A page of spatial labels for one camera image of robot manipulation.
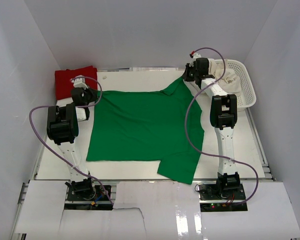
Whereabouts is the green t shirt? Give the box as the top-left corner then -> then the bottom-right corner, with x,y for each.
86,78 -> 205,184

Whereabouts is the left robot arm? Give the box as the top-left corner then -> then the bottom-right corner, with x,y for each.
46,87 -> 98,201

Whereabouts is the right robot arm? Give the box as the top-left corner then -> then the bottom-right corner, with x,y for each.
182,53 -> 241,203

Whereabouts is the folded red t shirt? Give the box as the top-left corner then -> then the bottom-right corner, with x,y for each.
54,65 -> 98,101

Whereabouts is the cream white t shirt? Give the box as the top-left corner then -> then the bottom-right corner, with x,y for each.
208,58 -> 242,96

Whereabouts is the paper label strip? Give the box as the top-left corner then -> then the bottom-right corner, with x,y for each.
129,67 -> 179,72

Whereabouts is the white perforated plastic basket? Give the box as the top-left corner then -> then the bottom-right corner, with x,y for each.
228,59 -> 257,112

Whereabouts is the white paper front cover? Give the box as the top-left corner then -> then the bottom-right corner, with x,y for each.
14,180 -> 300,240

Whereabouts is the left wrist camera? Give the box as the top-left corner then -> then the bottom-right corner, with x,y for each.
70,75 -> 89,89

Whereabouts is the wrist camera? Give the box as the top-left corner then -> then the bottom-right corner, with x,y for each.
70,75 -> 89,89
189,51 -> 202,60

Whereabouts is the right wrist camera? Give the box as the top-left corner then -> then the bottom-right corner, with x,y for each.
189,51 -> 202,60

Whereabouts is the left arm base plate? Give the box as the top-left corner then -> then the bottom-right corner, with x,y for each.
64,185 -> 113,211

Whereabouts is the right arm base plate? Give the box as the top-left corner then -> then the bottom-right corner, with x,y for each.
194,182 -> 248,213

